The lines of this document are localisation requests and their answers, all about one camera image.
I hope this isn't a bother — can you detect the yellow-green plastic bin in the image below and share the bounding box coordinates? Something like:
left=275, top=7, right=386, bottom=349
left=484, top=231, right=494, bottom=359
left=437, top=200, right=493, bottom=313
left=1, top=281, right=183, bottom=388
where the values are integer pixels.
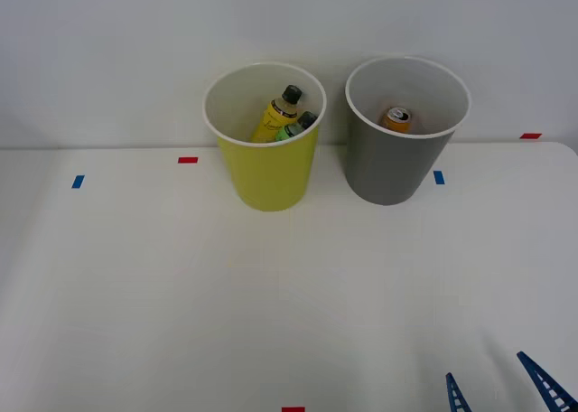
left=202, top=61, right=328, bottom=213

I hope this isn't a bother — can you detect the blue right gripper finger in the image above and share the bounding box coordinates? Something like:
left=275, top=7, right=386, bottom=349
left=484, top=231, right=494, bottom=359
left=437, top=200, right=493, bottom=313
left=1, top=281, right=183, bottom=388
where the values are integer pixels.
left=516, top=350, right=578, bottom=412
left=445, top=371, right=473, bottom=412

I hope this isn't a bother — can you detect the orange drink can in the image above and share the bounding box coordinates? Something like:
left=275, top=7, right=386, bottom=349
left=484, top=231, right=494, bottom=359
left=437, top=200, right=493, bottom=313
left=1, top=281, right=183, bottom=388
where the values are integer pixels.
left=380, top=106, right=415, bottom=135

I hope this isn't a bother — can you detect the yellow plastic bottle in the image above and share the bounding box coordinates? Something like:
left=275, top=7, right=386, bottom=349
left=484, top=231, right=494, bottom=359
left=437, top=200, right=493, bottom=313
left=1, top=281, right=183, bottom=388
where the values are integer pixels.
left=250, top=84, right=304, bottom=144

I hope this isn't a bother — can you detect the green plastic bottle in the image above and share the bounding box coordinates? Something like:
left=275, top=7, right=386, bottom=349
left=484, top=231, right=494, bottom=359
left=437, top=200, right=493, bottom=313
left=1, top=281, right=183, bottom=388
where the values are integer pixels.
left=274, top=110, right=319, bottom=143

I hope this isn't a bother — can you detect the grey plastic bin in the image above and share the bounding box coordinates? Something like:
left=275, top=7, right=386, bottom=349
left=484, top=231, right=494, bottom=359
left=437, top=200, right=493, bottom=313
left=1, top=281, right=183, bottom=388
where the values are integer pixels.
left=344, top=55, right=473, bottom=207

